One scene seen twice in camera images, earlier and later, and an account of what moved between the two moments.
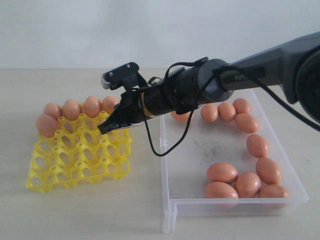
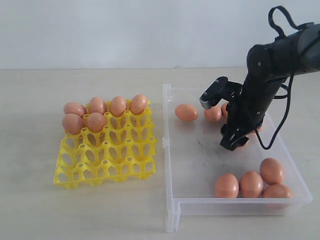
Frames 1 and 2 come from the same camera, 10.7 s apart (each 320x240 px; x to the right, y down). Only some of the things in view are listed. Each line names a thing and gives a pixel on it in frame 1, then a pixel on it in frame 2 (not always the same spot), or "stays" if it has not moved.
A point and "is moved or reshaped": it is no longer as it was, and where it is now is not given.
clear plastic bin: [241, 166] stays
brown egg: [46, 125] -> [73, 123]
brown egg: [257, 145] -> [244, 145]
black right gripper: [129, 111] -> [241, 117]
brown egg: [248, 185] stays
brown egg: [221, 194] -> [227, 186]
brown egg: [71, 109] -> [97, 104]
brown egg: [223, 172] -> [96, 122]
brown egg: [109, 103] is moved or reshaped
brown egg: [52, 109] -> [75, 108]
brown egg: [92, 106] is moved or reshaped
